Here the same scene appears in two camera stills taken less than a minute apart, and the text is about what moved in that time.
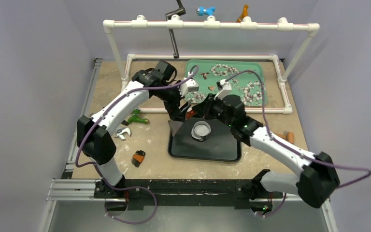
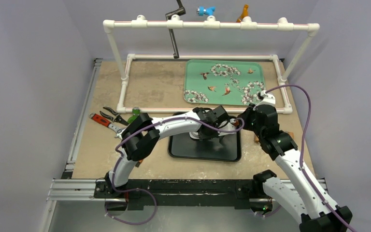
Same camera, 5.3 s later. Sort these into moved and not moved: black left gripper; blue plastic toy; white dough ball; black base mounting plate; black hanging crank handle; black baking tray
Moved: white dough ball; black left gripper
Not moved: black hanging crank handle; blue plastic toy; black baking tray; black base mounting plate
